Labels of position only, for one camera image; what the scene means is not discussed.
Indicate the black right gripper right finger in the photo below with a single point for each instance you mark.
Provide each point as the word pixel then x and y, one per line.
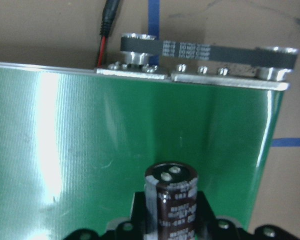
pixel 204 217

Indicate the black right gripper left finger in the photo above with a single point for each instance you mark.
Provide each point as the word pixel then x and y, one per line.
pixel 139 208

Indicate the brown cylindrical capacitor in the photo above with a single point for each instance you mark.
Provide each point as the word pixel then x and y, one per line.
pixel 171 201

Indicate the green conveyor belt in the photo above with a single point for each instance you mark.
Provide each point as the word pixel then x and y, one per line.
pixel 75 143

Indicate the black timing belt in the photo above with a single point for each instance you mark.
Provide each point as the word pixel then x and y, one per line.
pixel 258 57

